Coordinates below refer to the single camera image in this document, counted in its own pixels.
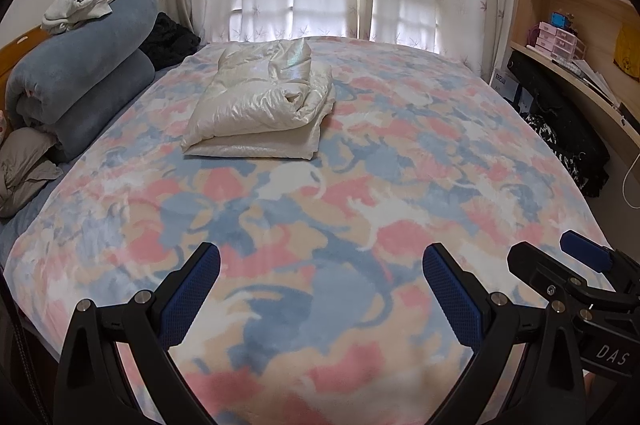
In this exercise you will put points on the stack of papers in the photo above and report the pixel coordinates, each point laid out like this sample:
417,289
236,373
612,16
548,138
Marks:
595,80

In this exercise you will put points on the yellow sticker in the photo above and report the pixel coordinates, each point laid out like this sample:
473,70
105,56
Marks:
627,52

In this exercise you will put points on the grey-blue bed sheet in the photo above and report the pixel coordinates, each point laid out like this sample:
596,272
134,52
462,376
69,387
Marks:
30,210

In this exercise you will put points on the blue toy box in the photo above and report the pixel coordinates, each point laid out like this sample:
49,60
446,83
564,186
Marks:
559,19

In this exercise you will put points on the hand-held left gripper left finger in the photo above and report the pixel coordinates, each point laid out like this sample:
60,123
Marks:
192,300

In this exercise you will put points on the grey crumpled cloth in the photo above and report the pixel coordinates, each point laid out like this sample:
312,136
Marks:
25,170

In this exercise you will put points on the black and white patterned cloth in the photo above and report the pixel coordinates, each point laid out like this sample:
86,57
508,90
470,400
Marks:
547,140

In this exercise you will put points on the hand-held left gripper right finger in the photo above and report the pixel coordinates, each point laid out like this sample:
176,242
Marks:
452,300

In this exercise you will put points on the pink drawer organiser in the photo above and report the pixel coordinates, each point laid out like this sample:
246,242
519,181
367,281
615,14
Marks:
557,42

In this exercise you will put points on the white cardboard box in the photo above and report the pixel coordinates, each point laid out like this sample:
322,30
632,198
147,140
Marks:
505,85

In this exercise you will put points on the black knitted cloth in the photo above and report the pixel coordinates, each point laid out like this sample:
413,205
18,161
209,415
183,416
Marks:
167,40

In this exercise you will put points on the pastel printed blanket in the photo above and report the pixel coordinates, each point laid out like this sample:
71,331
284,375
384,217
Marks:
350,205

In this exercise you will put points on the white shiny puffer jacket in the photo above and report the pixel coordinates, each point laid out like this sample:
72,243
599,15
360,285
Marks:
250,105

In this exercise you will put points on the wooden shelf unit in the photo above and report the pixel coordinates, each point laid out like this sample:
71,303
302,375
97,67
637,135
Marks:
590,0

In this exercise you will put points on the black bag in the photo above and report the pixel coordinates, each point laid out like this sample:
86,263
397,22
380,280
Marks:
555,100

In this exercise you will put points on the blue rolled fleece blanket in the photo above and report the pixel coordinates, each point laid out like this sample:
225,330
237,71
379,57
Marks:
75,65

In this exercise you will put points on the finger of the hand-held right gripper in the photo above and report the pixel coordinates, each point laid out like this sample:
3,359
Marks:
585,250
530,262

